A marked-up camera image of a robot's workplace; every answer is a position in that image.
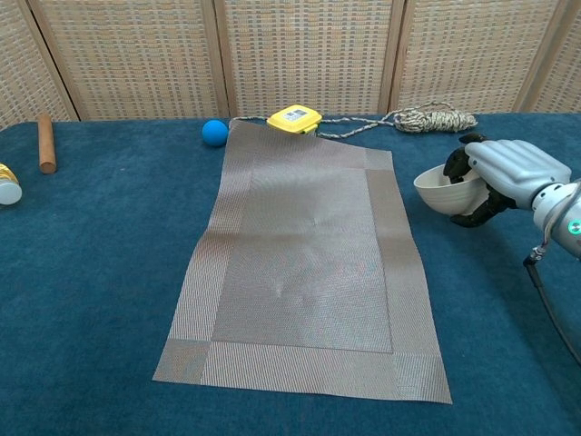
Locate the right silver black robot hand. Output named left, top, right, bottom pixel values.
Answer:
left=443, top=133, right=573, bottom=228

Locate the cream ceramic bowl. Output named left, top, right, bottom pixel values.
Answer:
left=412, top=163, right=494, bottom=216

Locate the woven grey placemat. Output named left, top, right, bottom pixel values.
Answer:
left=152, top=119, right=454, bottom=404

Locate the green box with yellow lid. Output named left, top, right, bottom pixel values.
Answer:
left=266, top=104, right=323, bottom=137

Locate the woven bamboo folding screen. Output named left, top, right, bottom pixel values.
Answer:
left=0, top=0, right=581, bottom=131

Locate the blue ball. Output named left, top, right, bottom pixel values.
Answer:
left=202, top=119, right=230, bottom=148

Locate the blue carpet table cover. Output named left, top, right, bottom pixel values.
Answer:
left=0, top=111, right=581, bottom=436

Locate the brown wooden dowel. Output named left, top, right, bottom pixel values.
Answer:
left=37, top=114, right=58, bottom=174

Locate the tea bottle with white cap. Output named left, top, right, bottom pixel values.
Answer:
left=0, top=163, right=24, bottom=206

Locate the speckled beige rope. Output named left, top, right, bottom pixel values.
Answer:
left=228, top=101, right=478, bottom=140

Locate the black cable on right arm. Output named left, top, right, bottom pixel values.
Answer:
left=522, top=244, right=581, bottom=378

